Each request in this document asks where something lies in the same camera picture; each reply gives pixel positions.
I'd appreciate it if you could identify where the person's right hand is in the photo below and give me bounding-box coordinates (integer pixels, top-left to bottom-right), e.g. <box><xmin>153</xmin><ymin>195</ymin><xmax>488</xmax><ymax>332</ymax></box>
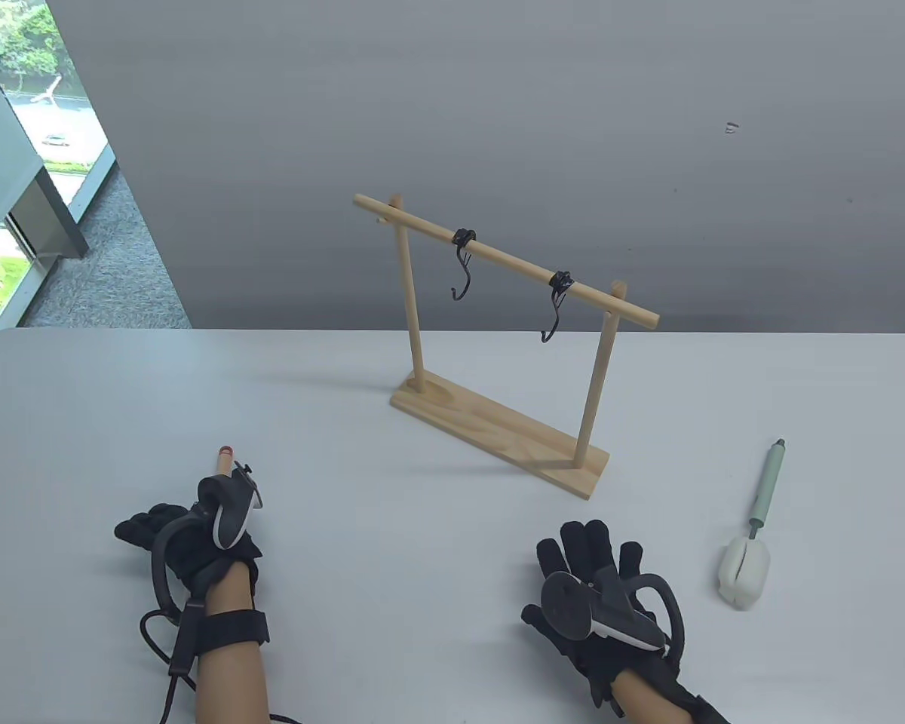
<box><xmin>520</xmin><ymin>519</ymin><xmax>687</xmax><ymax>710</ymax></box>

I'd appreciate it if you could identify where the person's left hand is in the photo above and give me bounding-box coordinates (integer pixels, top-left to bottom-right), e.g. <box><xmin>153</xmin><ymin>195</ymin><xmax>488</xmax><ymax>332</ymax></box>
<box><xmin>115</xmin><ymin>474</ymin><xmax>263</xmax><ymax>594</ymax></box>

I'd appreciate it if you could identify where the person's right forearm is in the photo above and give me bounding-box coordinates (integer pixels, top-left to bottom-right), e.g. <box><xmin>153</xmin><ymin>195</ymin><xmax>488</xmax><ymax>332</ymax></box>
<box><xmin>611</xmin><ymin>667</ymin><xmax>695</xmax><ymax>724</ymax></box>

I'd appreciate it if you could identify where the person's left forearm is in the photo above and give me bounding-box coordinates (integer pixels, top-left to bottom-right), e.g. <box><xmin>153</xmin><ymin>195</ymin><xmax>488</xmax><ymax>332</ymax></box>
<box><xmin>193</xmin><ymin>562</ymin><xmax>274</xmax><ymax>724</ymax></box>

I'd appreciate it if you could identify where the black white tracking controller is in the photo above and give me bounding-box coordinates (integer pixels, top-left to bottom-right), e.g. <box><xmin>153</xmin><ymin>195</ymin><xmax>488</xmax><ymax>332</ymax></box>
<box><xmin>540</xmin><ymin>562</ymin><xmax>686</xmax><ymax>666</ymax></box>
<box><xmin>151</xmin><ymin>462</ymin><xmax>266</xmax><ymax>628</ymax></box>

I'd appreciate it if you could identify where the wooden hanging rack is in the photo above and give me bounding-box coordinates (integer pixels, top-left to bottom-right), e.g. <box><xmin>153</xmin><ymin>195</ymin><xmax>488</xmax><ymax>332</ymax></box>
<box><xmin>353</xmin><ymin>193</ymin><xmax>661</xmax><ymax>502</ymax></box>

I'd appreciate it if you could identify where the black metal hook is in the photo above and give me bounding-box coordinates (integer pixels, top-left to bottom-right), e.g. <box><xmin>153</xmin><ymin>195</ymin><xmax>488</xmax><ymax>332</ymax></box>
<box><xmin>449</xmin><ymin>229</ymin><xmax>477</xmax><ymax>300</ymax></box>
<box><xmin>540</xmin><ymin>270</ymin><xmax>574</xmax><ymax>343</ymax></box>

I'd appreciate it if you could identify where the black wrist strap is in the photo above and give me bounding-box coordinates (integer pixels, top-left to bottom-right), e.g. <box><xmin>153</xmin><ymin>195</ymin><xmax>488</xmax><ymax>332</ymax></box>
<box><xmin>649</xmin><ymin>667</ymin><xmax>731</xmax><ymax>724</ymax></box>
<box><xmin>185</xmin><ymin>611</ymin><xmax>271</xmax><ymax>654</ymax></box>

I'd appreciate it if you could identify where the green handled white sponge brush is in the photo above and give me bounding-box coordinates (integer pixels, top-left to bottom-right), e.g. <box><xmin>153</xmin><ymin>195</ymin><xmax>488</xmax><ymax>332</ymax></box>
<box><xmin>719</xmin><ymin>438</ymin><xmax>789</xmax><ymax>610</ymax></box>

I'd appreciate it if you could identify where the black cable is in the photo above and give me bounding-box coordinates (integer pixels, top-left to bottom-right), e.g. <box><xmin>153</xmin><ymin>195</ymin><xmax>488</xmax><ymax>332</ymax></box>
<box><xmin>140</xmin><ymin>600</ymin><xmax>304</xmax><ymax>724</ymax></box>

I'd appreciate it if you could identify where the grey window frame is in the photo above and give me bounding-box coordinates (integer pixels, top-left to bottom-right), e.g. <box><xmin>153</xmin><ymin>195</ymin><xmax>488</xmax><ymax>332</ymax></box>
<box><xmin>0</xmin><ymin>30</ymin><xmax>91</xmax><ymax>262</ymax></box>

